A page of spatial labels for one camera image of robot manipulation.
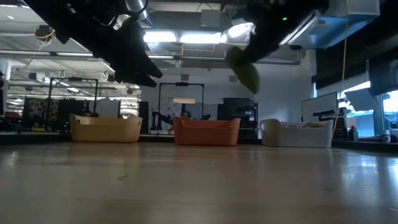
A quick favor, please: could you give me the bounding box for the silver ventilation duct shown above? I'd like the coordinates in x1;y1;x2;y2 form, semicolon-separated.
124;0;153;26

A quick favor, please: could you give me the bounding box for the hanging cable coil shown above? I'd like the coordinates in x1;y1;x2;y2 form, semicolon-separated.
34;24;56;43

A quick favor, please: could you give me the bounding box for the yellow plastic basket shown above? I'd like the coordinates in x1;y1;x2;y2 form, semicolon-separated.
69;113;143;143

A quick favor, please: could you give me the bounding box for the black cabinet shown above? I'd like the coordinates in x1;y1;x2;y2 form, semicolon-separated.
216;97;259;138

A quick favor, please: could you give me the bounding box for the black gantry frame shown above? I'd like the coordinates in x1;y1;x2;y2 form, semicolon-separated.
46;77;100;131
157;82;205;121

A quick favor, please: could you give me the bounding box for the ceiling light panel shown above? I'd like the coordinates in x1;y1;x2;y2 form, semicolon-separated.
142;30;178;44
179;30;222;45

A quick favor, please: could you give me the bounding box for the white board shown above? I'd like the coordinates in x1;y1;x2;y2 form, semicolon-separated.
300;92;339;123

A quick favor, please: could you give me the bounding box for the yellow hanging cable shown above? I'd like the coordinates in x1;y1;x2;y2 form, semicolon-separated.
331;0;349;138

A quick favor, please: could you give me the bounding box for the orange plastic basket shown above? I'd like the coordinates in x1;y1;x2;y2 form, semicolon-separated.
172;116;241;146

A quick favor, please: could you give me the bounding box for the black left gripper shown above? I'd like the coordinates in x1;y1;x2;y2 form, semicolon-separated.
93;20;164;88

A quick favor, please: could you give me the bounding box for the patterned fabric panel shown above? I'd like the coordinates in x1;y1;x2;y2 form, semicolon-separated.
23;98;60;128

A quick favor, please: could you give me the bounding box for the green toy cucumber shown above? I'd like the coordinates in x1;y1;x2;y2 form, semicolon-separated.
225;45;261;95

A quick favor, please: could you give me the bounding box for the grey ceiling pipe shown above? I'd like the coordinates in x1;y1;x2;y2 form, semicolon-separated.
0;49;302;65

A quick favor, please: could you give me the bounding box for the white plastic basket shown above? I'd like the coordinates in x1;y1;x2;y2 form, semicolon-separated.
259;118;334;148

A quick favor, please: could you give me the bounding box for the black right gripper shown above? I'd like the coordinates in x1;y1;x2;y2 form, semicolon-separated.
241;14;296;65

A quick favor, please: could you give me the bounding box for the black aluminium frame rail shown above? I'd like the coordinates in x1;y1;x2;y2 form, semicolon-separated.
0;130;398;153

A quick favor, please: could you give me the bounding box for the person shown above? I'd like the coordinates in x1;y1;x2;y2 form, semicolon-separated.
169;110;192;131

